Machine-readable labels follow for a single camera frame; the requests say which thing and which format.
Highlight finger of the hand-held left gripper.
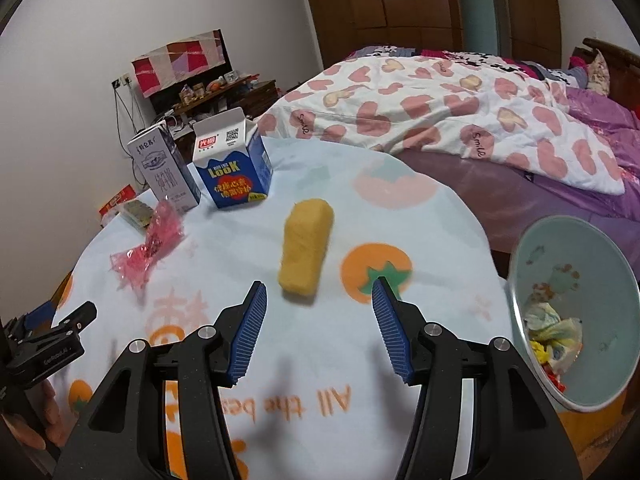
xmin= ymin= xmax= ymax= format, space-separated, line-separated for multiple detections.
xmin=17 ymin=301 xmax=98 ymax=350
xmin=4 ymin=301 xmax=57 ymax=333

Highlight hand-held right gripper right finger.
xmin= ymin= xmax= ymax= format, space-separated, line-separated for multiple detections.
xmin=371 ymin=275 xmax=583 ymax=480

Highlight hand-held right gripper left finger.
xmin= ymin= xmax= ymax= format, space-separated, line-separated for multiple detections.
xmin=52 ymin=280 xmax=268 ymax=480

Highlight yellow cake packet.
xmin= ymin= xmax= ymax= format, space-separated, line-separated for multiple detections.
xmin=277 ymin=199 xmax=334 ymax=297

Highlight pale green waste bin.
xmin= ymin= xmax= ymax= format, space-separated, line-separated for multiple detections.
xmin=506 ymin=215 xmax=640 ymax=413

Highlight person's left hand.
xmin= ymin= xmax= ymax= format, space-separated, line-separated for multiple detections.
xmin=9 ymin=379 xmax=69 ymax=452

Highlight fruit print tablecloth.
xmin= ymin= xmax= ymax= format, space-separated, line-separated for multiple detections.
xmin=52 ymin=135 xmax=516 ymax=480

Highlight pink plastic wrapper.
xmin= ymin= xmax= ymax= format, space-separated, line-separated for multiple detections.
xmin=110 ymin=199 xmax=184 ymax=291

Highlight red snack packet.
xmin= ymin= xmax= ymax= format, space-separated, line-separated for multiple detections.
xmin=97 ymin=185 xmax=137 ymax=226

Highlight blue milk carton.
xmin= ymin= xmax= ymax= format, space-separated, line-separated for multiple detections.
xmin=192 ymin=106 xmax=273 ymax=209

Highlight pale crumpled plastic bag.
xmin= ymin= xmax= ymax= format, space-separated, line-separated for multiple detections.
xmin=522 ymin=302 xmax=583 ymax=376

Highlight red plastic bag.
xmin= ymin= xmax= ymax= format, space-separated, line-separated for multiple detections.
xmin=542 ymin=365 xmax=568 ymax=391

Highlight white milk carton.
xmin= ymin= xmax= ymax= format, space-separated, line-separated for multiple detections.
xmin=126 ymin=121 xmax=202 ymax=213

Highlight purple bedsheet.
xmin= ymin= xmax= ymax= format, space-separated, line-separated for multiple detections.
xmin=400 ymin=85 xmax=640 ymax=271

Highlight heart print quilt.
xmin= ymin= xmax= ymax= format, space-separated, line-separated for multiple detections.
xmin=257 ymin=55 xmax=626 ymax=196

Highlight wooden side desk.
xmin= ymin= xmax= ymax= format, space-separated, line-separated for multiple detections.
xmin=150 ymin=79 xmax=278 ymax=146

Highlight red pink checkered cloth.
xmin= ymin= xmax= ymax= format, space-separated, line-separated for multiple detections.
xmin=131 ymin=30 xmax=223 ymax=98

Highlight black white patterned blanket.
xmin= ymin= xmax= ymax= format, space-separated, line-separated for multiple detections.
xmin=350 ymin=46 xmax=576 ymax=81

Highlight pink gray garment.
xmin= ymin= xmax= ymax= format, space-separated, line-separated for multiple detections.
xmin=567 ymin=57 xmax=591 ymax=86

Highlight brown wooden wardrobe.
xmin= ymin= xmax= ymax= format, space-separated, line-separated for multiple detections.
xmin=300 ymin=0 xmax=561 ymax=81

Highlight floral pillow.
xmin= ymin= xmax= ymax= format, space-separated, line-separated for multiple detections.
xmin=587 ymin=49 xmax=612 ymax=97

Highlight wooden headboard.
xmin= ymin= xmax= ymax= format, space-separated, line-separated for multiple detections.
xmin=570 ymin=37 xmax=640 ymax=121

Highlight hanging cables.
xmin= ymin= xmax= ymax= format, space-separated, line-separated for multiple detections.
xmin=115 ymin=85 xmax=151 ymax=161

